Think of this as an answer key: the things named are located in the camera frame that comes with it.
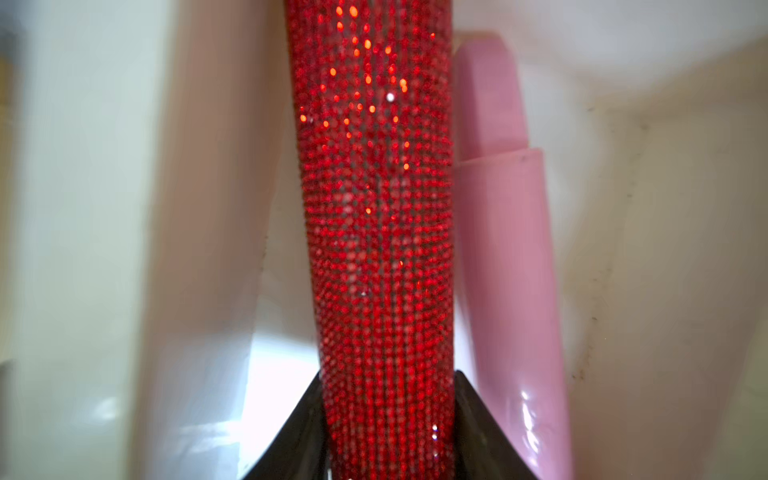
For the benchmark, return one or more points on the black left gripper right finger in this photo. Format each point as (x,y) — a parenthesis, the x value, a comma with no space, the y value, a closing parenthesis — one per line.
(482,451)

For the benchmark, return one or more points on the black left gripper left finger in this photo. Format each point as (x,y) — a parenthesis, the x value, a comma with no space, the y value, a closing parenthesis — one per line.
(300,449)

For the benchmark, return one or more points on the pink microphone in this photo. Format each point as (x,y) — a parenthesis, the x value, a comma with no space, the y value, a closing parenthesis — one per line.
(509,286)

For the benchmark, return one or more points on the white drawer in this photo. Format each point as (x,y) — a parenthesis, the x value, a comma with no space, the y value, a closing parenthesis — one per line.
(156,312)

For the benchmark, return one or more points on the red glitter microphone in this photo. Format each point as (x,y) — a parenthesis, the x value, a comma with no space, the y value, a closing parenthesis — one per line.
(372,99)

